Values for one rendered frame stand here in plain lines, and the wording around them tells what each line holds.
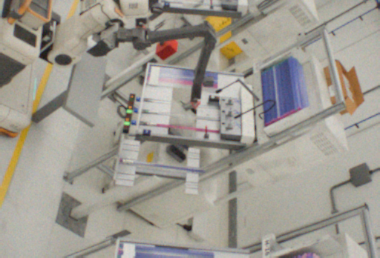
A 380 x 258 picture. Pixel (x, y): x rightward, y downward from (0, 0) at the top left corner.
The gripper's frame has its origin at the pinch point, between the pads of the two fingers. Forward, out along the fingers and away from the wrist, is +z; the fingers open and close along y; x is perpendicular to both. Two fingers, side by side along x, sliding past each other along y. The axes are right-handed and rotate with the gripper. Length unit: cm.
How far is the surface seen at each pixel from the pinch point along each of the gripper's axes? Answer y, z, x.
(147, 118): -5.8, 13.0, 30.4
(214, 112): 6.9, 14.8, -13.4
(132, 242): -98, 13, 27
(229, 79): 42, 15, -24
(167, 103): 9.8, 13.2, 18.6
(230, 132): -15.1, 9.2, -23.9
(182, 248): -98, 15, 0
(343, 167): 50, 114, -141
